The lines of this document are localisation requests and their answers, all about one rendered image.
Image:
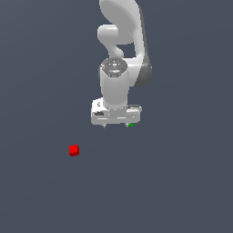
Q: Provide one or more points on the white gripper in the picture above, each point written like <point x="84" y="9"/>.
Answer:
<point x="115" y="116"/>

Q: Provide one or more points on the red cube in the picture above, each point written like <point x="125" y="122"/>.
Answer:
<point x="73" y="150"/>

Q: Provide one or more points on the green cube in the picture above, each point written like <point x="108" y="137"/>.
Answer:
<point x="131" y="124"/>

